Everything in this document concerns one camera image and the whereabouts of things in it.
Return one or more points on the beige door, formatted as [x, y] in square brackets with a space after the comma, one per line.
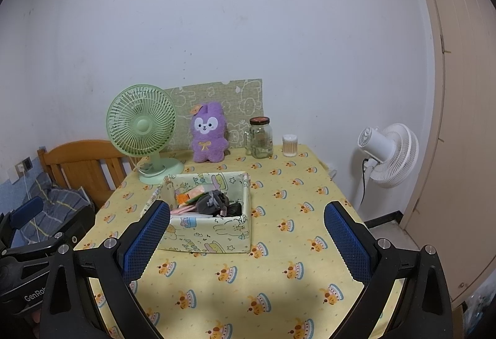
[461, 130]

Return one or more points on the green desk fan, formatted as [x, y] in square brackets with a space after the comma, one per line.
[141, 126]

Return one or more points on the black plastic bag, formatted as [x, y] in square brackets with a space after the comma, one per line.
[234, 209]

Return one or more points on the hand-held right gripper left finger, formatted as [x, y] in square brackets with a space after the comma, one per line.
[145, 242]

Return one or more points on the cotton swab container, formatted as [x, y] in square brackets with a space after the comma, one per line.
[290, 147]

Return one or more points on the green patterned board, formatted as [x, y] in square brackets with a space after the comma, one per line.
[240, 102]

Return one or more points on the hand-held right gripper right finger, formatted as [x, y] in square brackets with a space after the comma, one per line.
[348, 242]

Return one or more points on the wall socket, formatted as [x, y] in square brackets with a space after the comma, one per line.
[24, 165]

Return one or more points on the green printed fabric storage box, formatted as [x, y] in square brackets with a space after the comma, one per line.
[217, 234]

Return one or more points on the white standing fan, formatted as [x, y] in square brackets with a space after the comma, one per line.
[391, 157]

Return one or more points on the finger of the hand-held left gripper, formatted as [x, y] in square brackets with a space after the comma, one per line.
[27, 212]

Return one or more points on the purple plush toy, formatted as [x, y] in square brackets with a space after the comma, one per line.
[207, 145]

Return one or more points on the grey plaid bedding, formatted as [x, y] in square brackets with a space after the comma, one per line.
[58, 203]

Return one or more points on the clear plastic bag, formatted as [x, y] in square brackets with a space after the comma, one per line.
[474, 312]

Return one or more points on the white wall plug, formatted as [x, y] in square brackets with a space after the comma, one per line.
[332, 173]

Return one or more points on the orange green packet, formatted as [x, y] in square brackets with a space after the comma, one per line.
[190, 195]

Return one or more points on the glass jar with lid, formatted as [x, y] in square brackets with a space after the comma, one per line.
[261, 141]

